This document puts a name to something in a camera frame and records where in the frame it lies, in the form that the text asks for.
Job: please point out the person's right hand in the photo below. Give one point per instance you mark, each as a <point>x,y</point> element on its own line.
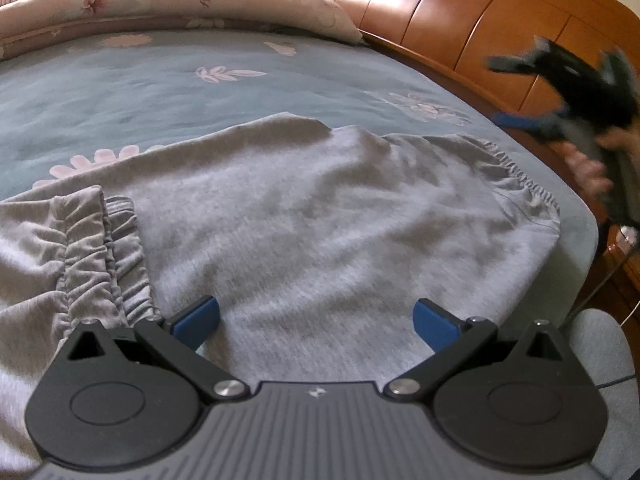
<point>590,175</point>

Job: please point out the wooden headboard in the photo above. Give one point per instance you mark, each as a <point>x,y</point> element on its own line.
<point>475,15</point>

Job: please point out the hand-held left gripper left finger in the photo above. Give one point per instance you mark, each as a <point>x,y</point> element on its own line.
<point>197,322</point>

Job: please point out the grey sweatpants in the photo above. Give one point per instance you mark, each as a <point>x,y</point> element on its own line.
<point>325,235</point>

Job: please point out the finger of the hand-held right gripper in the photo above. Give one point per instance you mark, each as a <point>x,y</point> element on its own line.
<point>505,63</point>
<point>515,120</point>

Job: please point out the teal floral bed sheet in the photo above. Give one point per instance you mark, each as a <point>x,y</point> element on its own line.
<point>175,105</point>

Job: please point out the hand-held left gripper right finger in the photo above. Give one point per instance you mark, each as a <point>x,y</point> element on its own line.
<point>435,327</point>

